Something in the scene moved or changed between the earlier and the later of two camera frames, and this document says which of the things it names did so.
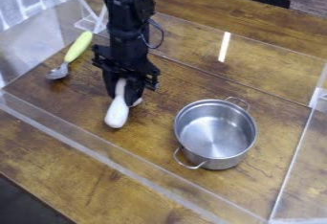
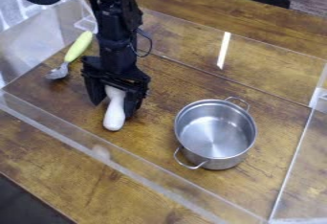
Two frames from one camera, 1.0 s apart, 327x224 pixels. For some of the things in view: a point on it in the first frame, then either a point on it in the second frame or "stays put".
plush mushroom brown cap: (116, 114) stays put
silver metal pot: (214, 132) stays put
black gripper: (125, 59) to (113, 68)
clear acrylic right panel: (301, 199) stays put
